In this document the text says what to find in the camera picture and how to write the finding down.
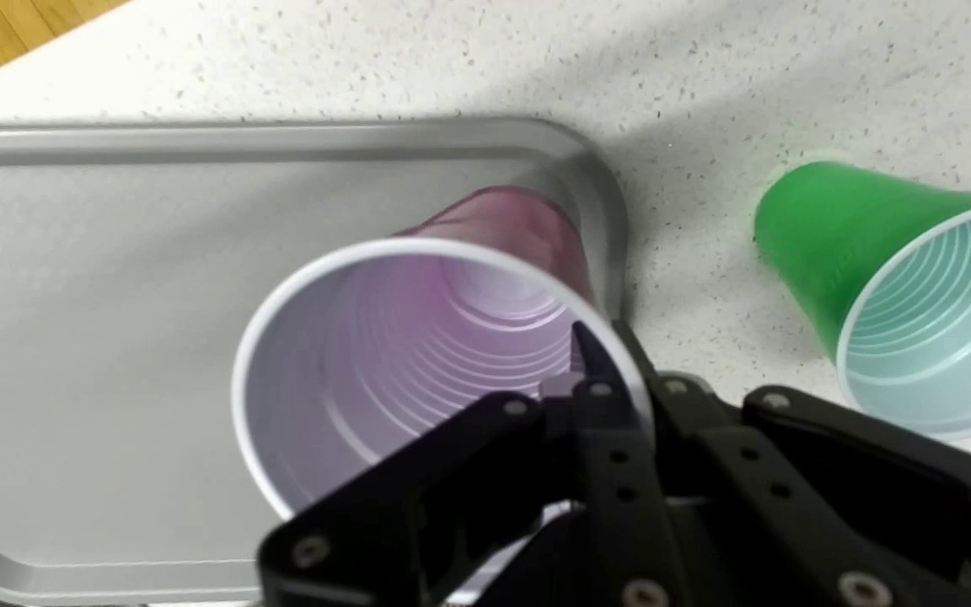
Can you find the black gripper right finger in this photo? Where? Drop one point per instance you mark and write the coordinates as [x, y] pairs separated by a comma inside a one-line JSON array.
[[824, 506]]

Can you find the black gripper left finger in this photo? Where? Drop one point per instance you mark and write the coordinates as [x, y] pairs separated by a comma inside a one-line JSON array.
[[464, 506]]

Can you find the green plastic cup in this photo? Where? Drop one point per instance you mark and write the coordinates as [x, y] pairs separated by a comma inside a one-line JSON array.
[[845, 248]]

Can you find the grey plastic tray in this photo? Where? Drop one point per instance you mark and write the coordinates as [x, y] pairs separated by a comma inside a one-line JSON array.
[[91, 340]]

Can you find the purple plastic cup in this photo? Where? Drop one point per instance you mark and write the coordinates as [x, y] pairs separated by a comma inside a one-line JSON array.
[[397, 358]]

